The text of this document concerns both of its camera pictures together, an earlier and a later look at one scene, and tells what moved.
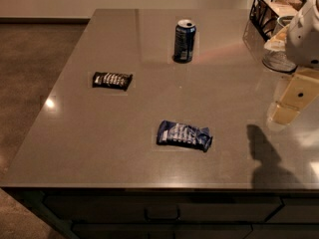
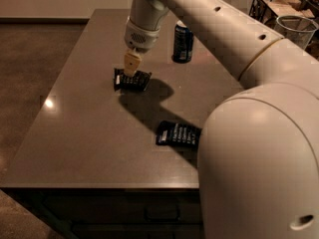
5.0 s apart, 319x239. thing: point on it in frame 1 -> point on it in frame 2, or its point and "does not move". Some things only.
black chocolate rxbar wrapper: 119,81 -> 137,82
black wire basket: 267,7 does not move
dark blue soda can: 184,38 does not move
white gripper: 305,42 -> 142,38
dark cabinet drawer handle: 161,213 does not move
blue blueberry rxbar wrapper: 172,133 does not move
